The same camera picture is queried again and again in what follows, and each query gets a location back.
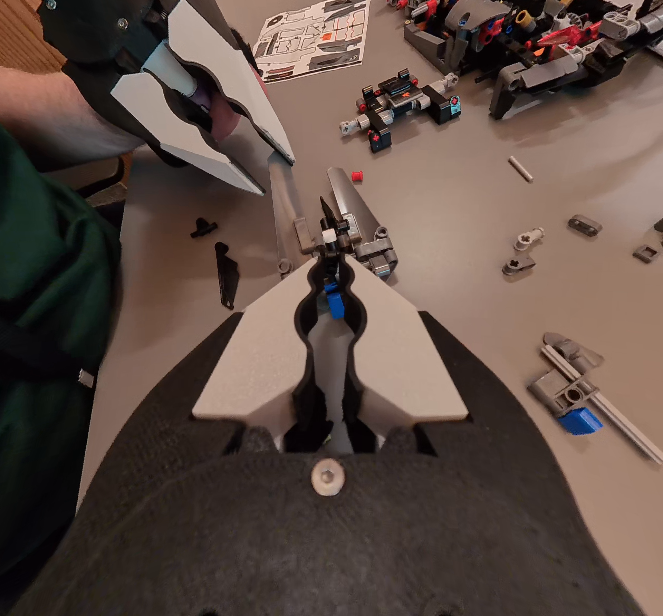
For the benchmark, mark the person's left forearm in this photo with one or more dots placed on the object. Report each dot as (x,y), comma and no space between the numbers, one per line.
(52,119)

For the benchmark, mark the small grey lego block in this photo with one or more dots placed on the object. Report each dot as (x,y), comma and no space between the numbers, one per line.
(584,225)

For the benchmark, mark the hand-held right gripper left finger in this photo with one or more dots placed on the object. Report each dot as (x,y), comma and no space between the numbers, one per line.
(254,367)

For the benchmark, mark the short grey lego axle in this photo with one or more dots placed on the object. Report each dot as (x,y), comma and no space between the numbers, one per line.
(520,169)

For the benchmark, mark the black lego T connector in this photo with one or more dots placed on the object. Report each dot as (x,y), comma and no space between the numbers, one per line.
(203,227)

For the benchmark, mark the black lego blade piece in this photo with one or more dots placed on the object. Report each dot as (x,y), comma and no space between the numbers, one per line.
(227,274)

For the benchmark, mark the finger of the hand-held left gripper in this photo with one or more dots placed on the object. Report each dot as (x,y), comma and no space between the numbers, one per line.
(217,51)
(173,145)

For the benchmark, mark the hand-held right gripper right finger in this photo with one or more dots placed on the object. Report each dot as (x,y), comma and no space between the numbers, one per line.
(409,367)

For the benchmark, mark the person's left hand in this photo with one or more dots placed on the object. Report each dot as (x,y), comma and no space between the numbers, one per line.
(224,119)

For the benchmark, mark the flame print lego assembly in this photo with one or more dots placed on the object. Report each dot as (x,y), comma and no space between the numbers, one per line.
(404,103)

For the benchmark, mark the wooden post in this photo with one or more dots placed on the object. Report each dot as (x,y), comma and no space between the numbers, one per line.
(26,30)

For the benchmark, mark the grey lego axle blue assembly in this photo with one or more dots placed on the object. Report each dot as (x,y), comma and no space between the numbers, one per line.
(564,393)

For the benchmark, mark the printed paper sheet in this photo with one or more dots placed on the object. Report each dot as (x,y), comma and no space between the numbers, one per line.
(311,41)

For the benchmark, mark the light grey lego connector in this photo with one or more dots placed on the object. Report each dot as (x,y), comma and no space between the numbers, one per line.
(527,239)

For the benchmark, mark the small square grey lego piece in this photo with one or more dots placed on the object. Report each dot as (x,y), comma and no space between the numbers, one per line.
(642,256)

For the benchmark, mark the lego car chassis model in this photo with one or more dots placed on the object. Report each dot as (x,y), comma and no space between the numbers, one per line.
(518,20)

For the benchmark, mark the grey lego wing assembly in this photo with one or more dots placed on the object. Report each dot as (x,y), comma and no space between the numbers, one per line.
(357,212)

